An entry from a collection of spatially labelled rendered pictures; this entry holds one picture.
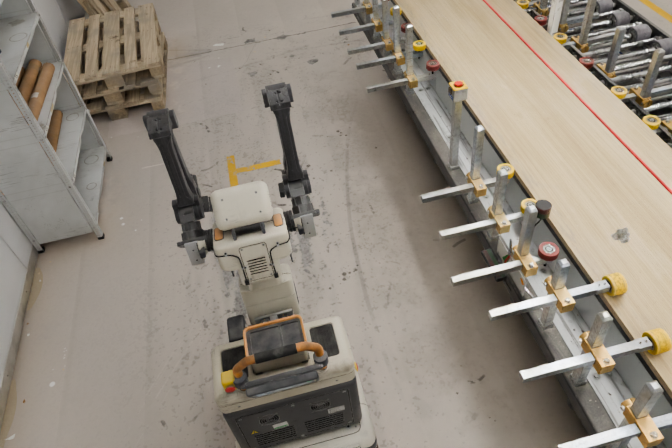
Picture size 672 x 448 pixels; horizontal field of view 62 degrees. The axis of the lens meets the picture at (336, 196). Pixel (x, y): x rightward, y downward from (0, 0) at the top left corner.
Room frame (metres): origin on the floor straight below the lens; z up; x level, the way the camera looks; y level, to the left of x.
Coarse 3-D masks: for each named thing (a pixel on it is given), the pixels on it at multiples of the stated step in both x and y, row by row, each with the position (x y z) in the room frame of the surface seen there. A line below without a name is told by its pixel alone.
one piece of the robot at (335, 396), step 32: (320, 320) 1.27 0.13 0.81; (224, 352) 1.18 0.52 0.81; (288, 352) 1.03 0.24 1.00; (320, 352) 1.05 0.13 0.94; (224, 384) 0.99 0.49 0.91; (320, 384) 1.03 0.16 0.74; (352, 384) 1.05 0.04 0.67; (224, 416) 0.99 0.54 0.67; (256, 416) 0.99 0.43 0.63; (288, 416) 1.01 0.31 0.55; (320, 416) 1.02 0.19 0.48; (352, 416) 1.04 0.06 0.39
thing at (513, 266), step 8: (536, 256) 1.40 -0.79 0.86; (504, 264) 1.38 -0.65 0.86; (512, 264) 1.37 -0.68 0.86; (520, 264) 1.37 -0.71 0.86; (472, 272) 1.36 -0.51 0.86; (480, 272) 1.36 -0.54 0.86; (488, 272) 1.35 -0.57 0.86; (496, 272) 1.35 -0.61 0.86; (504, 272) 1.35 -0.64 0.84; (456, 280) 1.33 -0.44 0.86; (464, 280) 1.33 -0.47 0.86; (472, 280) 1.34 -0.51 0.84
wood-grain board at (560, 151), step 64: (448, 0) 3.66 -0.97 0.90; (512, 0) 3.53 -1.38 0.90; (448, 64) 2.86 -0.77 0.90; (512, 64) 2.76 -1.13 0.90; (576, 64) 2.67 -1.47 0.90; (512, 128) 2.19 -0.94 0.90; (576, 128) 2.12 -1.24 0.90; (640, 128) 2.05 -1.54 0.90; (576, 192) 1.69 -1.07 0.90; (640, 192) 1.63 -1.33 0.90; (576, 256) 1.34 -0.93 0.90; (640, 256) 1.30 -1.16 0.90; (640, 320) 1.02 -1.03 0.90
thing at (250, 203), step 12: (216, 192) 1.48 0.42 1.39; (228, 192) 1.47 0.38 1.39; (240, 192) 1.47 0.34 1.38; (252, 192) 1.47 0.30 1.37; (264, 192) 1.47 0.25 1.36; (216, 204) 1.44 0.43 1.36; (228, 204) 1.44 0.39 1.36; (240, 204) 1.44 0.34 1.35; (252, 204) 1.44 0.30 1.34; (264, 204) 1.44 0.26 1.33; (216, 216) 1.42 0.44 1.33; (228, 216) 1.41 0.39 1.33; (240, 216) 1.41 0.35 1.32; (252, 216) 1.41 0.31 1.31; (264, 216) 1.41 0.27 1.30; (228, 228) 1.39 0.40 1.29
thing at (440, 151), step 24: (360, 24) 3.98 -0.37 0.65; (408, 96) 2.87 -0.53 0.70; (432, 144) 2.39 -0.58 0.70; (480, 216) 1.80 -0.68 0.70; (480, 240) 1.70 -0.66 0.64; (528, 288) 1.35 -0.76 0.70; (528, 312) 1.24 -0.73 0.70; (552, 336) 1.12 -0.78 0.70; (552, 360) 1.03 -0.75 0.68; (576, 384) 0.90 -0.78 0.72; (576, 408) 0.84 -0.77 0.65; (600, 408) 0.81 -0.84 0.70; (600, 432) 0.73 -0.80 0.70
